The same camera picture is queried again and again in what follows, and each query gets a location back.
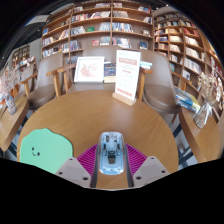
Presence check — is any brown padded wooden armchair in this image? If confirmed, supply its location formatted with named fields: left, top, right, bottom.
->
left=139, top=49, right=184, bottom=116
left=20, top=52, right=64, bottom=112
left=46, top=45, right=154, bottom=101

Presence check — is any stack of colourful books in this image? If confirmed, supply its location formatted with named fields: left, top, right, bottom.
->
left=173, top=86, right=202, bottom=114

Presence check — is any white framed picture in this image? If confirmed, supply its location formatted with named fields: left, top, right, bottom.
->
left=73, top=55, right=106, bottom=84

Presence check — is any glass vase with dried flowers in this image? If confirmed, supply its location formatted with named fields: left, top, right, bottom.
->
left=0, top=64, right=23, bottom=116
left=193, top=71, right=222, bottom=130

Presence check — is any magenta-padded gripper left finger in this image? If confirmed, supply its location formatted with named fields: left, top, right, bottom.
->
left=54, top=143, right=100, bottom=189

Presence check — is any green blob-shaped mouse pad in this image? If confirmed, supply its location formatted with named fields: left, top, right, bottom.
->
left=19, top=128, right=74, bottom=175

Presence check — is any round wooden side table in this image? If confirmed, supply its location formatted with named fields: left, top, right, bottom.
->
left=178, top=106, right=224, bottom=164
left=0, top=96, right=30, bottom=154

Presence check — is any light blue book stack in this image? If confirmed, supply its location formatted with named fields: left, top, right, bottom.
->
left=139, top=60, right=153, bottom=70

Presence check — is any white sign on wooden stand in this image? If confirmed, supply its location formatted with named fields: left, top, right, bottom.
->
left=112, top=49, right=142, bottom=107

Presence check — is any wide wooden bookshelf unit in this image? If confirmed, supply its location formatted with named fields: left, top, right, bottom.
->
left=40, top=1, right=155, bottom=66

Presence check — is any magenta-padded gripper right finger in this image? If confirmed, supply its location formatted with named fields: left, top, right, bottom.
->
left=123, top=143, right=172, bottom=189

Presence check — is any transparent computer mouse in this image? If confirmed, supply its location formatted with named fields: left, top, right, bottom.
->
left=95, top=131, right=129, bottom=176

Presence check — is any white hanging ceiling panel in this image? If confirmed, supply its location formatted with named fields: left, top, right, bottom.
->
left=25, top=13, right=49, bottom=26

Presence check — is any dark blue book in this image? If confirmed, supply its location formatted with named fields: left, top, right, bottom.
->
left=103, top=62, right=117, bottom=84

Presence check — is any angled wooden bookshelf unit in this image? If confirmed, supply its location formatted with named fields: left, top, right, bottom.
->
left=153, top=11, right=224, bottom=124

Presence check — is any distant wooden bookshelf unit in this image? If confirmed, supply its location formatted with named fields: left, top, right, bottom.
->
left=11, top=44, right=31, bottom=68

